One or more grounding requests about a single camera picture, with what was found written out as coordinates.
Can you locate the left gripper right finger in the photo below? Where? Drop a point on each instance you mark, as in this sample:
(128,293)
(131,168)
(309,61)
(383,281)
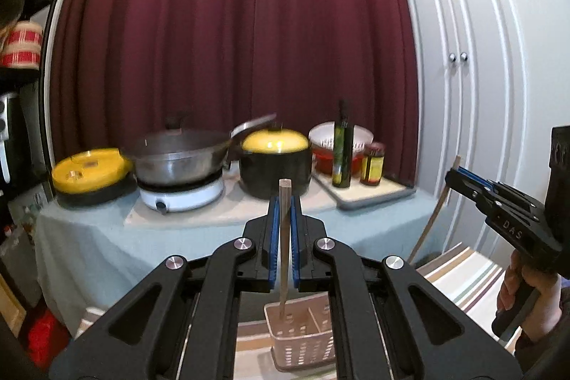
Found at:
(388,321)

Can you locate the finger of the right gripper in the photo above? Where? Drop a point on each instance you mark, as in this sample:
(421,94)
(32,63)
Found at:
(472,187)
(507,195)

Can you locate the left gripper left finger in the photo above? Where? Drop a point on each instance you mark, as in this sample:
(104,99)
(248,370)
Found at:
(181,320)

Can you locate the wooden chopstick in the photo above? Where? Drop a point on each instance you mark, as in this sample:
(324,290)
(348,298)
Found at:
(285,195)
(432,220)

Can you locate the person right hand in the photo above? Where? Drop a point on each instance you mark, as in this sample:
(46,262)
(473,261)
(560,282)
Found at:
(545,294)

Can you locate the striped table mat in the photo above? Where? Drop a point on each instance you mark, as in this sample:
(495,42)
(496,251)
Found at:
(466,277)

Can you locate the pink perforated utensil holder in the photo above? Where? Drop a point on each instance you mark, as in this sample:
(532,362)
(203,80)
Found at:
(303,337)

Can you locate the white cabinet doors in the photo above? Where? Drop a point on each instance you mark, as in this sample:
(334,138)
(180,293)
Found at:
(471,87)

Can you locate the sauce jar yellow label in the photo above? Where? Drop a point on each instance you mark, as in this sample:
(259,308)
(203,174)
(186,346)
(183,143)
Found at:
(372,164)

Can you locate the grey cutting board tray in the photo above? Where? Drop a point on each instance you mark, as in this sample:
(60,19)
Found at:
(358,195)

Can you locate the white induction cooker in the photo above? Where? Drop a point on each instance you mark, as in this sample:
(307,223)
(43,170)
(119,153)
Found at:
(164,202)

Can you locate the grey-blue tablecloth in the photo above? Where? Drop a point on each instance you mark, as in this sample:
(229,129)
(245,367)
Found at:
(91,257)

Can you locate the dark olive oil bottle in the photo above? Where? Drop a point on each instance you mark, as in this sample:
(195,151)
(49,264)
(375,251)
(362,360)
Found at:
(341,174)

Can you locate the red container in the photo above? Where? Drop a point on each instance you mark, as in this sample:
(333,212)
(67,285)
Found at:
(324,160)

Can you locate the white bowl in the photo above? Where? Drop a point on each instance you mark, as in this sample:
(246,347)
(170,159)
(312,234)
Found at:
(327,136)

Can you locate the steel wok with lid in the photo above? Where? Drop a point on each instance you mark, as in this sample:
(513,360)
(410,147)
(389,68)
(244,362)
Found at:
(183,156)

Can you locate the yellow lidded electric griddle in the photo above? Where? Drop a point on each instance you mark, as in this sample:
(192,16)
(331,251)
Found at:
(92,177)

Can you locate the black pot yellow lid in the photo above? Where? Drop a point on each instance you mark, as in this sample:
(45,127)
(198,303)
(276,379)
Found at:
(271,154)

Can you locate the black air fryer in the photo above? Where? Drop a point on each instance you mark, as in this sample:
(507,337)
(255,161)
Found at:
(5,135)

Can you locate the maroon curtain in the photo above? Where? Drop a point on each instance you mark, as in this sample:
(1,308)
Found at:
(121,68)

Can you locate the red striped round boxes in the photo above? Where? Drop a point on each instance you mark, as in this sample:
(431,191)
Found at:
(22,47)

